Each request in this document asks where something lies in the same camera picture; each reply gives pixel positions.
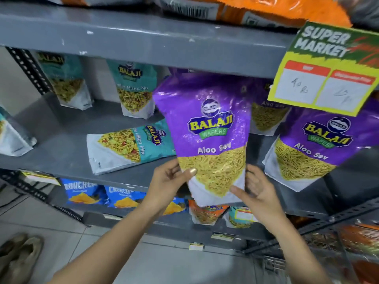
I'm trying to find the teal snack mix packet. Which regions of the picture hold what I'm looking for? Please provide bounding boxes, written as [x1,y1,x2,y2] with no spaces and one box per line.
[106,60,158,120]
[86,119,177,176]
[36,51,94,111]
[0,106,38,157]

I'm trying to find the person's right hand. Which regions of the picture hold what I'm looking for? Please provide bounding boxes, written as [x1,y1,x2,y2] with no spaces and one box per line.
[229,164,287,234]

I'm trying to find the purple snack packet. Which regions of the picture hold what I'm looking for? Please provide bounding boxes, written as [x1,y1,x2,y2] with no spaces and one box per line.
[262,97,379,192]
[250,79,293,136]
[152,72,253,207]

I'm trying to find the small orange snack packet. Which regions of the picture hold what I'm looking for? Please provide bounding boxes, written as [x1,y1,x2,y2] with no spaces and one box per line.
[188,199,230,226]

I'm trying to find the person's left hand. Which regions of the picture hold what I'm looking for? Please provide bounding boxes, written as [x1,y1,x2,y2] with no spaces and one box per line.
[144,158,198,216]

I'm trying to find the green yellow price sign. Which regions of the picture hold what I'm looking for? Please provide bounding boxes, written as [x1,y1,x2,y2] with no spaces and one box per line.
[268,22,379,117]

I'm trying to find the grey metal shelf rack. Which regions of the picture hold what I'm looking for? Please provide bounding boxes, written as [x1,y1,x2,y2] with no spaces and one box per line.
[0,1,379,252]

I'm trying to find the person's right forearm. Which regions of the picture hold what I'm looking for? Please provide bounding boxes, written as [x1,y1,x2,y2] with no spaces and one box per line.
[266,215,333,284]

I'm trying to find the beige shoe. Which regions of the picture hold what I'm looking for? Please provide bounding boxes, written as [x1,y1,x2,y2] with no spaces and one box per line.
[0,233,29,274]
[0,236,45,284]

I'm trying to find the blue chips packet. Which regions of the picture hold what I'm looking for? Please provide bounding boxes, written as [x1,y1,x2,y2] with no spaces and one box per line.
[60,178,109,205]
[163,197,189,216]
[105,186,147,209]

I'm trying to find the grey snack packet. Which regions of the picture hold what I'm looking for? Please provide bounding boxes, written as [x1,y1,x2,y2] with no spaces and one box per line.
[334,0,379,30]

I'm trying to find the person's left forearm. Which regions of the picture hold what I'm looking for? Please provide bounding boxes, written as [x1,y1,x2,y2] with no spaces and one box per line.
[48,202,163,284]

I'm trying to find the small teal snack packet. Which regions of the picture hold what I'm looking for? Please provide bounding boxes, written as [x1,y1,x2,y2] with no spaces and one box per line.
[223,206,259,229]

